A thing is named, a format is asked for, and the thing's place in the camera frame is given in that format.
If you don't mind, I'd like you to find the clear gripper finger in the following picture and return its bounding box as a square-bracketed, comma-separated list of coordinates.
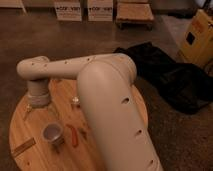
[23, 105, 33, 121]
[48, 103, 60, 119]

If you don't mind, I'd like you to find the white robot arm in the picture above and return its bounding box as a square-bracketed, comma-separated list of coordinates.
[16, 53, 163, 171]

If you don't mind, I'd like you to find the grey ceramic cup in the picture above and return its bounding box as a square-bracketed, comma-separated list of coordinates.
[42, 123, 64, 146]

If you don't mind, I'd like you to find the round wooden table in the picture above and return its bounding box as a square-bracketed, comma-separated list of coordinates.
[8, 78, 149, 171]

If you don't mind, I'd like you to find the red chili pepper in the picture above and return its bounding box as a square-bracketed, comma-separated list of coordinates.
[66, 124, 79, 148]

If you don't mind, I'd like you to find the wooden ruler strip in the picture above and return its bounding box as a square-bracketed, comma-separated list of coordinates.
[12, 138, 36, 157]

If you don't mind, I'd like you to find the left white cardboard box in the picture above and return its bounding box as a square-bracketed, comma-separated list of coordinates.
[54, 0, 82, 21]

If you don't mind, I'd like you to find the white cardboard box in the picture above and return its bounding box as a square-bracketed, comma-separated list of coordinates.
[54, 0, 82, 21]
[87, 0, 113, 21]

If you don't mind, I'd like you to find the right white cardboard box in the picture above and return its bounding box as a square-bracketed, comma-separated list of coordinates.
[87, 0, 113, 21]

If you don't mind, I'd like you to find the wooden dolly cart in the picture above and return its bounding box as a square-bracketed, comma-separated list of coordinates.
[115, 0, 154, 30]

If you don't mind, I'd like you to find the black cloth on floor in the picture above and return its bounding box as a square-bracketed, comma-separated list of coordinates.
[115, 42, 213, 114]

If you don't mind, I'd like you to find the yellow cardboard box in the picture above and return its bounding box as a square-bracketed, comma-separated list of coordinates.
[179, 9, 213, 68]

